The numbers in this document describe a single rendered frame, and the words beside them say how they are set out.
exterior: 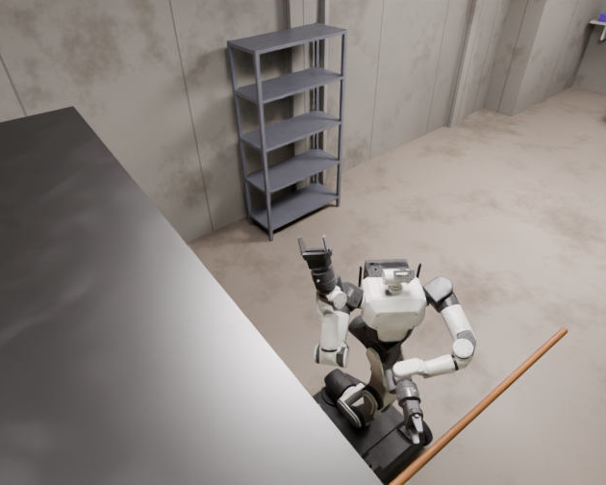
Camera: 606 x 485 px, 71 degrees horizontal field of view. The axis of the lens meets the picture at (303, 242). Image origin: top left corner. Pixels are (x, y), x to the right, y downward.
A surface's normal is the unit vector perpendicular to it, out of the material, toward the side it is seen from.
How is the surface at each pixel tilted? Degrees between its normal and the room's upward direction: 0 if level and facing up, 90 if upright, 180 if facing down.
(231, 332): 0
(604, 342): 0
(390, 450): 0
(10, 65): 90
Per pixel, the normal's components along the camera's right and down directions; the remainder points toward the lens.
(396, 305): 0.01, -0.11
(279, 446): -0.02, -0.78
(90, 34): 0.64, 0.47
